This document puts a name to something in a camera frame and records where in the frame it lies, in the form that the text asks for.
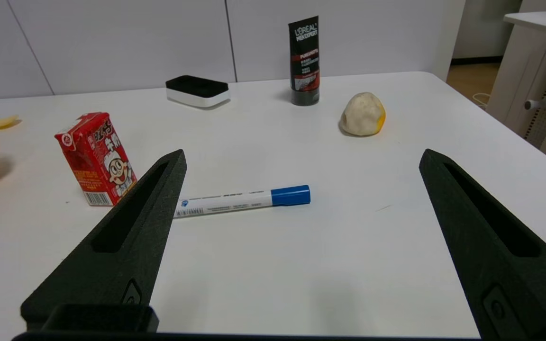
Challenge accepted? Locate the red milk carton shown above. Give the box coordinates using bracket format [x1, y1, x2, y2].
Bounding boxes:
[55, 112, 137, 206]

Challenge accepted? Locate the pale round bread bun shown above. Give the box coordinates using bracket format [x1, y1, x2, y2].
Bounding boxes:
[340, 92, 386, 137]

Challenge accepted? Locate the black and white board eraser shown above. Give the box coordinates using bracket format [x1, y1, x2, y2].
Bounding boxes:
[165, 75, 231, 108]

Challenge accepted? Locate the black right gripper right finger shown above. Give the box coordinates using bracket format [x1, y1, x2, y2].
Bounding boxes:
[419, 149, 546, 341]

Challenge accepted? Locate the black face wash tube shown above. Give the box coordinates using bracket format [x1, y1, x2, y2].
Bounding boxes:
[288, 16, 321, 106]

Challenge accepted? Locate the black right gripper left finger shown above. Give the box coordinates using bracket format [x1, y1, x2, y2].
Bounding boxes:
[20, 149, 187, 331]

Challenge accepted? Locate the white side desk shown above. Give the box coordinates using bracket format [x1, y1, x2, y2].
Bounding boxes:
[486, 9, 546, 164]

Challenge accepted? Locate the white marker with blue cap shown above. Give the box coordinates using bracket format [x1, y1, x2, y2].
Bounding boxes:
[173, 185, 311, 219]

